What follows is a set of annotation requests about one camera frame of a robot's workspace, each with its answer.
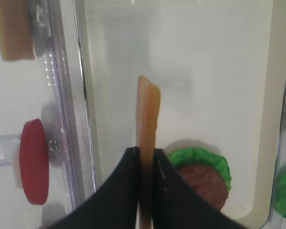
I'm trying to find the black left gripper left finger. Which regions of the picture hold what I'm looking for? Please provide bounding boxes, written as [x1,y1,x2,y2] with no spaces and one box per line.
[48,147,140,229]

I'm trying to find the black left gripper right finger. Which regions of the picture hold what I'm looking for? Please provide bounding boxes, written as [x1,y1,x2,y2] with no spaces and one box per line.
[152,149,245,229]

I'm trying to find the orange cheese slice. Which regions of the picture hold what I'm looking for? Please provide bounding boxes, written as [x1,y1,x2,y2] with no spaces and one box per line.
[0,0,35,61]
[136,75,161,229]

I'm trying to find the brown meat patty on tray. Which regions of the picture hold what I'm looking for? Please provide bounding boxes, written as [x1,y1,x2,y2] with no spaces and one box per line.
[177,164,228,211]

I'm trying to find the green lettuce leaf on tray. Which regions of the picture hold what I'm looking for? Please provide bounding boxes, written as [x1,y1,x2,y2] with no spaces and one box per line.
[168,146,232,193]

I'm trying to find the red tomato slice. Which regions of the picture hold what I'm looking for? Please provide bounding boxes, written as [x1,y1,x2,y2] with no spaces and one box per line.
[19,119,50,205]

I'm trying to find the clear pusher rack tomato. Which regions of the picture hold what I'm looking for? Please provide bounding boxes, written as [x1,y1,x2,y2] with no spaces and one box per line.
[0,121,60,166]

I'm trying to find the cream metal tray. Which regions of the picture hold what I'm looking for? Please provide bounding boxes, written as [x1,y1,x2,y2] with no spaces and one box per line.
[74,0,286,229]

